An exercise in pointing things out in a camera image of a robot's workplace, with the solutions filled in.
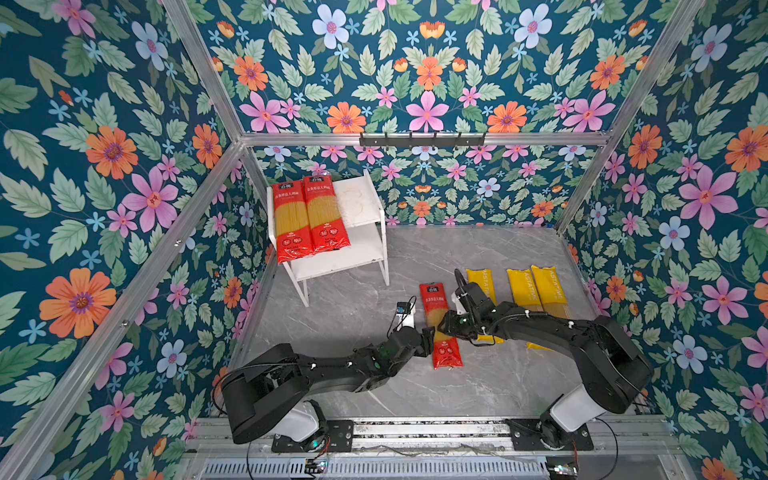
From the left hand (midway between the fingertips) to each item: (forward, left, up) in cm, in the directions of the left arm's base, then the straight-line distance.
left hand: (434, 326), depth 82 cm
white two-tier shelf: (+20, +18, +21) cm, 34 cm away
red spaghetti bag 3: (-4, -4, -7) cm, 9 cm away
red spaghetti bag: (+19, +35, +24) cm, 47 cm away
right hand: (+3, -3, -7) cm, 8 cm away
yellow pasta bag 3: (+14, -42, -8) cm, 45 cm away
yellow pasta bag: (+20, -20, -8) cm, 29 cm away
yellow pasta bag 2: (+14, -33, -9) cm, 37 cm away
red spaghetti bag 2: (+17, +26, +25) cm, 40 cm away
